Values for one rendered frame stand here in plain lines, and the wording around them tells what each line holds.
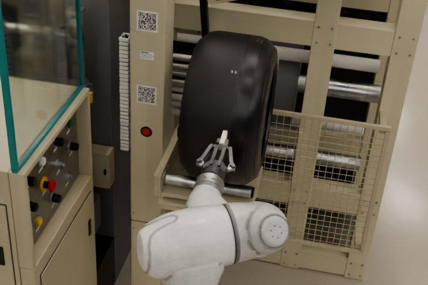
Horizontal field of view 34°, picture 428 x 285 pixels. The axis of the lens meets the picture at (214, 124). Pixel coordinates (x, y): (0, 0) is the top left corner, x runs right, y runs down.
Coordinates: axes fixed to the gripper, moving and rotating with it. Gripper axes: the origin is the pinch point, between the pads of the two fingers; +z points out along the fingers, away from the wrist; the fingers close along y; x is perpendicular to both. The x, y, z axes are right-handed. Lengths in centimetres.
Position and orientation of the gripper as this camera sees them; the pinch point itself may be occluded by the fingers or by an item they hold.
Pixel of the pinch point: (223, 140)
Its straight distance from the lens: 230.6
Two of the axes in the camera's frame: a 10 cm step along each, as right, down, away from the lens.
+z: 2.0, -6.2, 7.6
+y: -9.8, -1.5, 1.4
